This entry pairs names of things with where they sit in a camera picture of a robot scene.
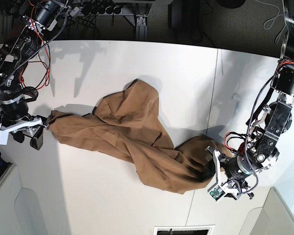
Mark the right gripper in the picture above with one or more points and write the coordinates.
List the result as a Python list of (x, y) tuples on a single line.
[(15, 120)]

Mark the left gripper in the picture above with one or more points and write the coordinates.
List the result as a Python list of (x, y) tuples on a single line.
[(239, 167)]

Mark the brown t-shirt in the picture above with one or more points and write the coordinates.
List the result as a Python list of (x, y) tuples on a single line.
[(125, 125)]

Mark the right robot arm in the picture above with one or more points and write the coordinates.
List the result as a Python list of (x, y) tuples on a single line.
[(36, 16)]

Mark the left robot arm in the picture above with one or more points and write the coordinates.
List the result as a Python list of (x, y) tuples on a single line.
[(273, 117)]

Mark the white framed floor vent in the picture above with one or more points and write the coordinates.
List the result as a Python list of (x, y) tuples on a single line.
[(184, 230)]

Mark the left grey chair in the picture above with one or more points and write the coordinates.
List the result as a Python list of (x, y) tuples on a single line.
[(20, 211)]

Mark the grey chair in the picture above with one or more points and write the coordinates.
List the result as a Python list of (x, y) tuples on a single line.
[(273, 218), (20, 211)]

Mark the right grey chair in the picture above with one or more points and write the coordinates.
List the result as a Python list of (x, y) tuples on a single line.
[(273, 218)]

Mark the black power strip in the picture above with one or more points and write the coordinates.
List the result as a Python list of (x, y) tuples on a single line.
[(101, 9)]

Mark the black power adapter box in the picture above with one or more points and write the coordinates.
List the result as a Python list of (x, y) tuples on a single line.
[(175, 14)]

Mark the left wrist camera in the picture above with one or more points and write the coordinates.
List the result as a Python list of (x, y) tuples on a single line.
[(231, 187)]

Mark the aluminium table frame post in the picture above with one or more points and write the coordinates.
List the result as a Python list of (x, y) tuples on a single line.
[(141, 27)]

